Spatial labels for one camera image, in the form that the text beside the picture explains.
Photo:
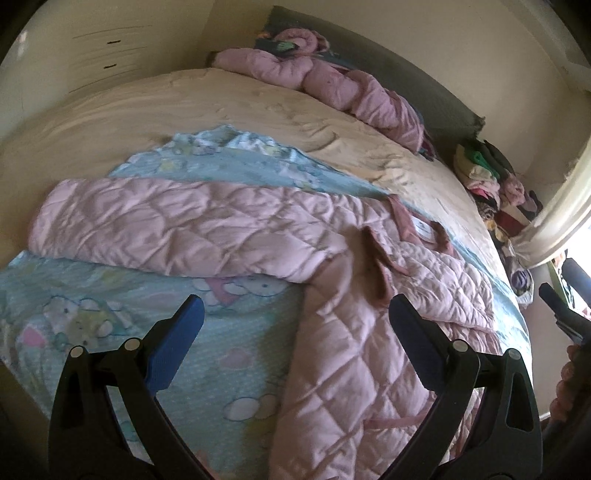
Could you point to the dark patterned pillow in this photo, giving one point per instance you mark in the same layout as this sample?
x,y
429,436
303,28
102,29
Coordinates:
x,y
300,42

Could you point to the cream bed sheet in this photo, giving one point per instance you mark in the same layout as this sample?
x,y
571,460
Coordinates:
x,y
90,136

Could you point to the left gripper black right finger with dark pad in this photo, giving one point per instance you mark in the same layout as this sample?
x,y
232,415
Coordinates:
x,y
505,440

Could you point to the pink quilted jacket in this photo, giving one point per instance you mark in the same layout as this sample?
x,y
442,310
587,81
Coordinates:
x,y
352,399

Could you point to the person's right hand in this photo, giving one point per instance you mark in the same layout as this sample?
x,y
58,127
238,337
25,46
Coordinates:
x,y
563,403

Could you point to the pile of folded clothes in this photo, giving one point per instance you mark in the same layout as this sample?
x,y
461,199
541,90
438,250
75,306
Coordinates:
x,y
504,204

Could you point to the grey upholstered headboard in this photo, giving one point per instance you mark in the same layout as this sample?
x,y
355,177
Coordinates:
x,y
448,121

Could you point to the crumpled pink duvet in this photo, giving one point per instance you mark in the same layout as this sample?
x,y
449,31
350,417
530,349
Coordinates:
x,y
354,92

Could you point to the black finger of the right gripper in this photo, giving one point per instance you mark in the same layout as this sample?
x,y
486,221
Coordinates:
x,y
575,326

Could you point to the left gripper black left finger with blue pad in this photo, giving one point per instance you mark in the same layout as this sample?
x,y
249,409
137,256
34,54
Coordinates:
x,y
85,438

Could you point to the white window curtain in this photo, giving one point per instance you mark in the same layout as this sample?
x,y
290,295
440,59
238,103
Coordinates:
x,y
567,212

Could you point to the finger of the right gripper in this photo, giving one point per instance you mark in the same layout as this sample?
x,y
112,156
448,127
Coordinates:
x,y
576,277

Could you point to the cream wardrobe with drawers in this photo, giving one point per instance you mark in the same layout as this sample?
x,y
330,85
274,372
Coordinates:
x,y
55,50

